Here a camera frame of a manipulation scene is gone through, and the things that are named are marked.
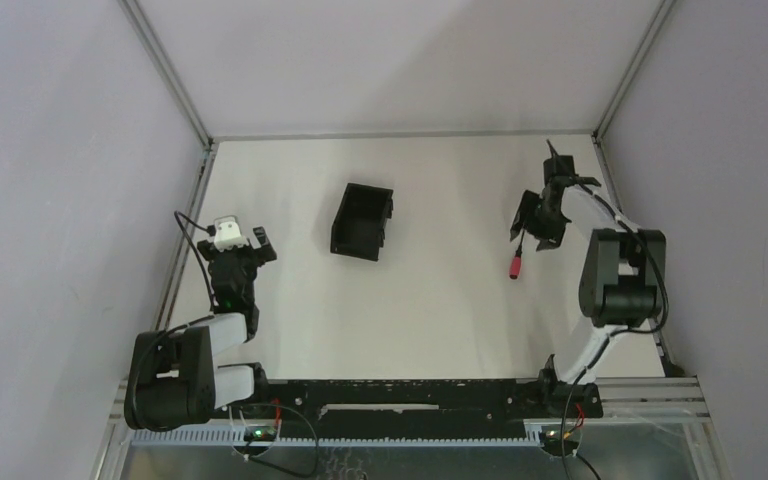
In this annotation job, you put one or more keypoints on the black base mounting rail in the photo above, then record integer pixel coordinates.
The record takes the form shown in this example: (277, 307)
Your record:
(429, 408)

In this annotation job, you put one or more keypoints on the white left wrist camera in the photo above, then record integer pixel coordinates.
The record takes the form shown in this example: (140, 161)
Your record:
(228, 234)

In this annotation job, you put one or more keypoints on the black plastic storage bin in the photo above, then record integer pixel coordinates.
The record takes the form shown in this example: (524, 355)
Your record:
(358, 229)

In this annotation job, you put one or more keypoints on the grey slotted cable duct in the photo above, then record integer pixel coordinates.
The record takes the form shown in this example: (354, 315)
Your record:
(225, 436)

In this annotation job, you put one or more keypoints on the electronics board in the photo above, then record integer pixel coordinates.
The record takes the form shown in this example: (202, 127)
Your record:
(259, 434)
(557, 444)

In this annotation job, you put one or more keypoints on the aluminium frame profile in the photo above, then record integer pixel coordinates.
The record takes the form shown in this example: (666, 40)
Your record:
(671, 392)

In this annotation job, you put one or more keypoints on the right electronics board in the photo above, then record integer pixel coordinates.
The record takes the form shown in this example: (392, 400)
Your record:
(557, 444)

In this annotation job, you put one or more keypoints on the left electronics board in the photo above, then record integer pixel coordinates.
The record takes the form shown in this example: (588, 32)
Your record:
(259, 434)

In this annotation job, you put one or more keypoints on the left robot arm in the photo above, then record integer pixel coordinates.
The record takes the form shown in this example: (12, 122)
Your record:
(175, 378)

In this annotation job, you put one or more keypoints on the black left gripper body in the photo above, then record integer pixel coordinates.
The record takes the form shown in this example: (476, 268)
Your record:
(239, 253)

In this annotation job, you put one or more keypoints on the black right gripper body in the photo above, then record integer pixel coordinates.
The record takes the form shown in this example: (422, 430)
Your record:
(548, 215)

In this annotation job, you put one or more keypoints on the red handled screwdriver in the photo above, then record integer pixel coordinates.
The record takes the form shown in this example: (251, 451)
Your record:
(515, 267)

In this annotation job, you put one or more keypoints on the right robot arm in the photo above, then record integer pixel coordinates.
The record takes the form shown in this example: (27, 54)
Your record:
(621, 289)

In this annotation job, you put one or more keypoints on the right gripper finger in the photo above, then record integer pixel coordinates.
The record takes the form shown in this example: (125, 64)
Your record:
(523, 216)
(549, 235)

